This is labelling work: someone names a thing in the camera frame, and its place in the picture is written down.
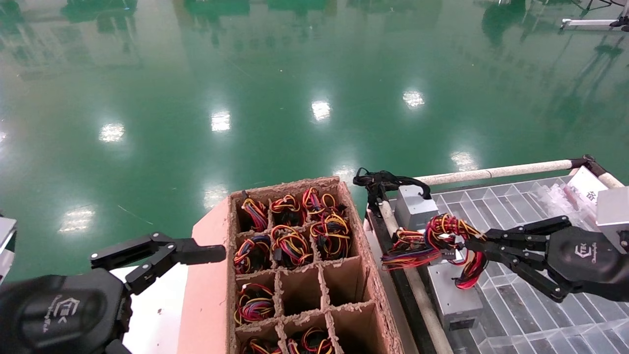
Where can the white sign card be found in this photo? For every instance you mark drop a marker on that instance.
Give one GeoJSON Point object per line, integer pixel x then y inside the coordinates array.
{"type": "Point", "coordinates": [585, 187]}

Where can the grey metal power unit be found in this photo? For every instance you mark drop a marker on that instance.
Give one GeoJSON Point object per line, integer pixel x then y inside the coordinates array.
{"type": "Point", "coordinates": [425, 309]}

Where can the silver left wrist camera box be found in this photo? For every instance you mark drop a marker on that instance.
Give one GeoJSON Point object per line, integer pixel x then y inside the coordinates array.
{"type": "Point", "coordinates": [6, 241]}

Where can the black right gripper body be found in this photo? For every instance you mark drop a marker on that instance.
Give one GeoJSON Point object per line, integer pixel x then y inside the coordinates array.
{"type": "Point", "coordinates": [585, 265]}

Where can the white padded cart rail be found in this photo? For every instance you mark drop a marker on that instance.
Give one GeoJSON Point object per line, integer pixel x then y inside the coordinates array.
{"type": "Point", "coordinates": [491, 173]}
{"type": "Point", "coordinates": [612, 181]}

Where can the clear bag of small parts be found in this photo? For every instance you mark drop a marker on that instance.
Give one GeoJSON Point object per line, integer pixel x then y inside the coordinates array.
{"type": "Point", "coordinates": [555, 199]}

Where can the black rail corner joint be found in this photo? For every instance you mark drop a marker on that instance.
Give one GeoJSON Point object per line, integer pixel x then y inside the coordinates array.
{"type": "Point", "coordinates": [587, 162]}

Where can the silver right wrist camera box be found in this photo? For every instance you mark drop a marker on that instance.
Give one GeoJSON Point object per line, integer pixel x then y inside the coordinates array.
{"type": "Point", "coordinates": [614, 211]}

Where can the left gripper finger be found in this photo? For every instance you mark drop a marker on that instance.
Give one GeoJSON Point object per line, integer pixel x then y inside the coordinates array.
{"type": "Point", "coordinates": [196, 253]}
{"type": "Point", "coordinates": [115, 348]}

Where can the white wheeled support stand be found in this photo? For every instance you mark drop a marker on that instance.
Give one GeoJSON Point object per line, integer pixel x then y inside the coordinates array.
{"type": "Point", "coordinates": [585, 22]}

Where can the clear acrylic divider tray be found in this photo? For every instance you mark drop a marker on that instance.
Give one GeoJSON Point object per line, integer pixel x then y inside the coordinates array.
{"type": "Point", "coordinates": [540, 329]}

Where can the brown cardboard divider box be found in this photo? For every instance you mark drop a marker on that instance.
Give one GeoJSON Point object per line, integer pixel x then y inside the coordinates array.
{"type": "Point", "coordinates": [206, 295]}

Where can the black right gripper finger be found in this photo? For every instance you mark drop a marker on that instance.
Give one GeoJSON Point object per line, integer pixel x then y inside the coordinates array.
{"type": "Point", "coordinates": [526, 263]}
{"type": "Point", "coordinates": [516, 238]}

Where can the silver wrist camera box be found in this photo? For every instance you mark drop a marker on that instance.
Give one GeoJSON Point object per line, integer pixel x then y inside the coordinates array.
{"type": "Point", "coordinates": [6, 241]}
{"type": "Point", "coordinates": [614, 211]}

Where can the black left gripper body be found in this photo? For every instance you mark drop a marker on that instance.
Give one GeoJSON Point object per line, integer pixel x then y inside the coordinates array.
{"type": "Point", "coordinates": [59, 314]}

